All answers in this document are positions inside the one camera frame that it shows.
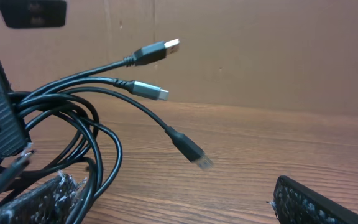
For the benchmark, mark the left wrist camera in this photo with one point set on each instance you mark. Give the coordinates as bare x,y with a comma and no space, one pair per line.
31,14

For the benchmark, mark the black cable silver plug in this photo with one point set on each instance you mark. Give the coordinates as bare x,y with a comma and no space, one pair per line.
61,100

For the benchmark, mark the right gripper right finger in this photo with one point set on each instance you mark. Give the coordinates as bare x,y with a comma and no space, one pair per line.
294,203

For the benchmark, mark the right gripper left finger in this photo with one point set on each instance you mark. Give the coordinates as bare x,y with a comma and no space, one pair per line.
51,202

